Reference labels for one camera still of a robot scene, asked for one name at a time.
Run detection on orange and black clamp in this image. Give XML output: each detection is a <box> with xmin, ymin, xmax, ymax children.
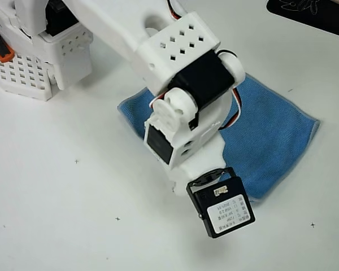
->
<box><xmin>0</xmin><ymin>20</ymin><xmax>15</xmax><ymax>63</ymax></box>

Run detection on black camera module with label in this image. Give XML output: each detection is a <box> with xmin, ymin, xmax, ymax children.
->
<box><xmin>186</xmin><ymin>167</ymin><xmax>257</xmax><ymax>239</ymax></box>

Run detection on blue microfibre cloth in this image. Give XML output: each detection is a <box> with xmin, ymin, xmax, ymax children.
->
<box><xmin>117</xmin><ymin>72</ymin><xmax>321</xmax><ymax>204</ymax></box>

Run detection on white perforated arm base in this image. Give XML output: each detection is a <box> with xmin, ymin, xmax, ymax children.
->
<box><xmin>0</xmin><ymin>50</ymin><xmax>59</xmax><ymax>102</ymax></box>

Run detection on black mat with line drawing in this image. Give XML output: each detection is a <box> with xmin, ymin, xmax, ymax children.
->
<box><xmin>266</xmin><ymin>0</ymin><xmax>339</xmax><ymax>41</ymax></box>

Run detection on red white black servo cable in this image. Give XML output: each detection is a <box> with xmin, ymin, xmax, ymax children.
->
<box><xmin>168</xmin><ymin>0</ymin><xmax>244</xmax><ymax>132</ymax></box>

